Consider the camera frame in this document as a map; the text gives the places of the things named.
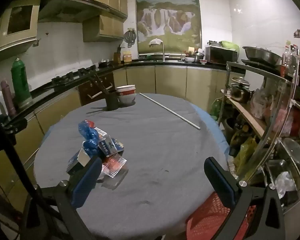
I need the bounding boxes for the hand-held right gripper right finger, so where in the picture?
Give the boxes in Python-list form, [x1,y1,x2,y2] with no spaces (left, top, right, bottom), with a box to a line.
[204,157,290,240]

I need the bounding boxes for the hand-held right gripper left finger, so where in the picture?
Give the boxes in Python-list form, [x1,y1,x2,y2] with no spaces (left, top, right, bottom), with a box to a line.
[20,156,103,240]

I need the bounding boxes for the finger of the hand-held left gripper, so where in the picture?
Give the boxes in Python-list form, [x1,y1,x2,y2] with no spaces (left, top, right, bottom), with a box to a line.
[1,117,28,137]

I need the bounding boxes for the silver blue small box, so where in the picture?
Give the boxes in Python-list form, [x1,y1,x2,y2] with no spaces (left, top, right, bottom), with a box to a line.
[66,148,97,176]

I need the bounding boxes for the clear plastic tray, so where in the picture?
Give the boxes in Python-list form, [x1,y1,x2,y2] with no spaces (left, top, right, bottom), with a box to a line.
[97,166,129,190]

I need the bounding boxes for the red plastic basket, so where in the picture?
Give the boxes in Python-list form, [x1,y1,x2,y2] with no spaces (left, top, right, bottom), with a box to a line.
[185,191,257,240]

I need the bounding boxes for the red white snack wrapper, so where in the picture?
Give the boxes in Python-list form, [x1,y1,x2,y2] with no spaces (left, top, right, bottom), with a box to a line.
[86,120,108,137]

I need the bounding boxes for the purple vacuum bottle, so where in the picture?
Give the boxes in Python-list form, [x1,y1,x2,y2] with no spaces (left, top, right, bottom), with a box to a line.
[0,80,17,117]

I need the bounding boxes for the yellow plastic bag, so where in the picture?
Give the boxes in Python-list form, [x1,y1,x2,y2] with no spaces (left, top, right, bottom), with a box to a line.
[234,136,258,175]

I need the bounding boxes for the green thermos flask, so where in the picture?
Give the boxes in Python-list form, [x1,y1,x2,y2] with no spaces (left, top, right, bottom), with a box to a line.
[11,57,33,109]

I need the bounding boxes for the metal shelf rack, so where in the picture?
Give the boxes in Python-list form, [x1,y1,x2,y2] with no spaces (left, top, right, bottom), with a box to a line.
[219,55,300,215]

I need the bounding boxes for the blue tablecloth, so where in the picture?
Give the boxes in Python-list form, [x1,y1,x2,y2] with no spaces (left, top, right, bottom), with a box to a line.
[41,104,231,157]

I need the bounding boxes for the steel tray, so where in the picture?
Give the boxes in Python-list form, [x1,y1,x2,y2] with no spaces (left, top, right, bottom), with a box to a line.
[265,159,290,180]

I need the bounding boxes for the white plastic bag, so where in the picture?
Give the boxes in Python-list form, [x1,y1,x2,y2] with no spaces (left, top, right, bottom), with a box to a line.
[275,171,298,199]

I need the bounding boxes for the green bottle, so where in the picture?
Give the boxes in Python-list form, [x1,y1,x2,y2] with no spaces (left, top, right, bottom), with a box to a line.
[210,97,223,122]

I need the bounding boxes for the grey tablecloth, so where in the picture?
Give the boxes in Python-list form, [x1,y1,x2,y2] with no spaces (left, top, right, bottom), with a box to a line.
[34,93,230,234]

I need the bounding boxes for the black gas stove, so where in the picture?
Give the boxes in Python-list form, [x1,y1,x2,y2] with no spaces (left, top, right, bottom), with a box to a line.
[51,65,97,84]

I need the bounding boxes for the round glass lid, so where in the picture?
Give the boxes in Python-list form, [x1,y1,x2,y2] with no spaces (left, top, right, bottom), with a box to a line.
[281,137,300,165]

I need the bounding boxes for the dark chopstick holder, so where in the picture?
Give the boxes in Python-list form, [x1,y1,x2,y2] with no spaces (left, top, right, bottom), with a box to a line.
[105,91,119,111]

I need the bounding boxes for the thin white rod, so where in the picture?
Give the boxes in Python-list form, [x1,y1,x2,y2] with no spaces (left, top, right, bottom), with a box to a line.
[139,92,201,130]

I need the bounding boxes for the clear plastic bag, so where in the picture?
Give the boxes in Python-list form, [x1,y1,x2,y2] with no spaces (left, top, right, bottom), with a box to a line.
[250,87,270,119]

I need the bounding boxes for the large white bowl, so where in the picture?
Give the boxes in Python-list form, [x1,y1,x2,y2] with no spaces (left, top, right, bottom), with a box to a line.
[118,94,137,106]

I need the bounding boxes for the pink plastic bag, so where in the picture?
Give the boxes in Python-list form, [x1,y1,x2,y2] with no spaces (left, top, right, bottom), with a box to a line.
[270,102,298,137]

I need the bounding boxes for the steel pot with lid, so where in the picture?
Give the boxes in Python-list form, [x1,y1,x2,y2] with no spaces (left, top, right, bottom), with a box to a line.
[230,77,252,103]

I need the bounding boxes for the kitchen base cabinets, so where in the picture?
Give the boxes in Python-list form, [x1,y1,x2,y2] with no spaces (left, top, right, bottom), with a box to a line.
[0,62,245,205]

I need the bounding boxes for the knife block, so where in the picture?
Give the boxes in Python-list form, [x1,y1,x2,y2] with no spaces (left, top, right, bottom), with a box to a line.
[114,45,122,64]

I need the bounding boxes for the microwave oven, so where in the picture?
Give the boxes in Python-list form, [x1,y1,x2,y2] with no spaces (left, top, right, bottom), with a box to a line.
[205,46,238,64]

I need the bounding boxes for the steel basin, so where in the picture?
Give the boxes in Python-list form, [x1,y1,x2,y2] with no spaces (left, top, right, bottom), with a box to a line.
[242,46,283,65]

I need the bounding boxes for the range hood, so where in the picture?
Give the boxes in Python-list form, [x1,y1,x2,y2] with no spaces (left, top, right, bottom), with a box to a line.
[21,0,128,23]

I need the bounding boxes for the green plastic bag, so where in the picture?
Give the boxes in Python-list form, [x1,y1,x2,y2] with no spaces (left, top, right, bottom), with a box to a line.
[220,41,240,52]

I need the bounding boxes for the clear bottle red cap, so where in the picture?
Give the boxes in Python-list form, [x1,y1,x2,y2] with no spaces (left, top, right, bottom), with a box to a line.
[280,45,292,78]

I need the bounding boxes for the steel sink faucet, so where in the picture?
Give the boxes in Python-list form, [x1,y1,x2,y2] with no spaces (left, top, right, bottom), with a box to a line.
[150,40,170,62]

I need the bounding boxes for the hanging strainer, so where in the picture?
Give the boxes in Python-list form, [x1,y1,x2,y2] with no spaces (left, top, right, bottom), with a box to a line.
[124,29,137,47]

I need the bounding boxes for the black cable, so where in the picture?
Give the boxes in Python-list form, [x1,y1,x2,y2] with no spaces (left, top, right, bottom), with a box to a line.
[0,137,70,228]

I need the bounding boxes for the small beige wall cabinet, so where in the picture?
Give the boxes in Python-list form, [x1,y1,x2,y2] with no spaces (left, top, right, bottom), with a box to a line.
[82,15,124,43]

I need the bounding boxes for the waterfall wall poster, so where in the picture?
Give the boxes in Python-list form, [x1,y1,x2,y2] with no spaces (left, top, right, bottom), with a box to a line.
[135,0,203,55]

